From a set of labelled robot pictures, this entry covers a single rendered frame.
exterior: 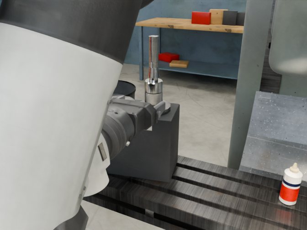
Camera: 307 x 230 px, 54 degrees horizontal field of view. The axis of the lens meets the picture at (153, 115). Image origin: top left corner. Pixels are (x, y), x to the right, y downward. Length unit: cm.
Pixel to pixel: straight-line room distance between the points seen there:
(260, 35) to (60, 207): 91
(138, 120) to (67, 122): 43
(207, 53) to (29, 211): 500
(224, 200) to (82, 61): 66
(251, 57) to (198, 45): 414
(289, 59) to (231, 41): 446
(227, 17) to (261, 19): 344
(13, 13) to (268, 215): 70
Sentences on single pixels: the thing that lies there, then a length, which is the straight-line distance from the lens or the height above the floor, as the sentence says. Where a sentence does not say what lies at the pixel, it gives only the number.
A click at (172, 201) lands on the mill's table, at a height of 97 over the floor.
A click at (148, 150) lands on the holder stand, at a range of 80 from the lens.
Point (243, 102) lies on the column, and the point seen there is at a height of 107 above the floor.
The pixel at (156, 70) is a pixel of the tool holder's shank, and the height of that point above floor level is 126.
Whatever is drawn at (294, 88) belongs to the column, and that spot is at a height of 115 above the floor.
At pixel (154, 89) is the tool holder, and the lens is 77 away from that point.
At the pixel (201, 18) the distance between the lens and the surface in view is 450.
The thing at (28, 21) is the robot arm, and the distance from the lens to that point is 20.
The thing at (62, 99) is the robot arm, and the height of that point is 141.
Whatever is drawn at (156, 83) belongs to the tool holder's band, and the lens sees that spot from 76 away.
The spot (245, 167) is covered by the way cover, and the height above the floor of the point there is 91.
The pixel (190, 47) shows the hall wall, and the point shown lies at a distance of 523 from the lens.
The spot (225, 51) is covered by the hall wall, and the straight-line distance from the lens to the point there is 508.
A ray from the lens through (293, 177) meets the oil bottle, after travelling 79.
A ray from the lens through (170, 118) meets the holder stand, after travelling 76.
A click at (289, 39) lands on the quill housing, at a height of 138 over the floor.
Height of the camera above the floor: 147
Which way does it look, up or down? 24 degrees down
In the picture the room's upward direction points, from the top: straight up
